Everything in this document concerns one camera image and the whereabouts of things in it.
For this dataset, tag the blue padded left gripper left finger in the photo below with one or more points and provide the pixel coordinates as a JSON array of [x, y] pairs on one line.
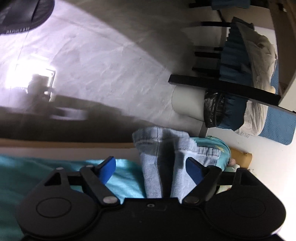
[[95, 178]]

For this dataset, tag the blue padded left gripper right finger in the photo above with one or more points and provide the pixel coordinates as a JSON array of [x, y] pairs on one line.
[[206, 180]]

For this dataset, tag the light blue denim jeans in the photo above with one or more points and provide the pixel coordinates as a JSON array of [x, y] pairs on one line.
[[163, 153]]

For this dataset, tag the tan cushion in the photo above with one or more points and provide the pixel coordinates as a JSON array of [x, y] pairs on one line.
[[243, 159]]

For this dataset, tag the black trash bin bag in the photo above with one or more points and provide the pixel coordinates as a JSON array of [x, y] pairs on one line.
[[214, 108]]

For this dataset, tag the blue covered sofa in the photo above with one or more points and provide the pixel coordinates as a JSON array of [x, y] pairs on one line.
[[279, 126]]

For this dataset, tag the black wooden chair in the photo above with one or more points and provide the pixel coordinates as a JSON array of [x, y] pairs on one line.
[[283, 16]]

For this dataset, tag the grey cloth on sofa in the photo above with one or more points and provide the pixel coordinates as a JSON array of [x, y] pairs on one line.
[[263, 59]]

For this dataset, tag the black slipper sandal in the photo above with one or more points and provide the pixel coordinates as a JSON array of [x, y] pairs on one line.
[[20, 16]]

